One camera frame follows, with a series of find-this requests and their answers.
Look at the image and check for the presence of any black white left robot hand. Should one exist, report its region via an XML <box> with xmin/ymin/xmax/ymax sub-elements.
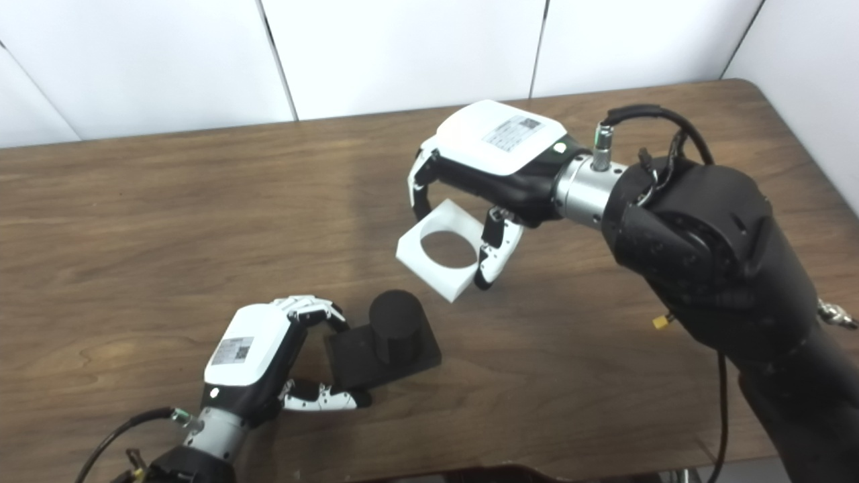
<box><xmin>203</xmin><ymin>295</ymin><xmax>372</xmax><ymax>427</ymax></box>

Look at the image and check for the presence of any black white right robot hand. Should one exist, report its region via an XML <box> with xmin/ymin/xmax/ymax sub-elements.
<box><xmin>407</xmin><ymin>99</ymin><xmax>591</xmax><ymax>290</ymax></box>

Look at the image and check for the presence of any white square piece with hole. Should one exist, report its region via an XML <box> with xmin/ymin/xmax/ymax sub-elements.
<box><xmin>395</xmin><ymin>199</ymin><xmax>485</xmax><ymax>303</ymax></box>

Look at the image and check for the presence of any black peg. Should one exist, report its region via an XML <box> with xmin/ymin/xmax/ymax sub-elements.
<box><xmin>324</xmin><ymin>290</ymin><xmax>443</xmax><ymax>390</ymax></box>

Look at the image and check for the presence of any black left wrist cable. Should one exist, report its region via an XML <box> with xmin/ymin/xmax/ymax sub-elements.
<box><xmin>74</xmin><ymin>407</ymin><xmax>202</xmax><ymax>483</ymax></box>

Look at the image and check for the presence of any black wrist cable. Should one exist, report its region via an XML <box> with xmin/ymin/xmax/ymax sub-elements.
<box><xmin>594</xmin><ymin>104</ymin><xmax>730</xmax><ymax>483</ymax></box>
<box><xmin>74</xmin><ymin>407</ymin><xmax>202</xmax><ymax>483</ymax></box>

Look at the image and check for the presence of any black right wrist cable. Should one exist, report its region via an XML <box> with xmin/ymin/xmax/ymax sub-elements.
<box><xmin>594</xmin><ymin>104</ymin><xmax>730</xmax><ymax>483</ymax></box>

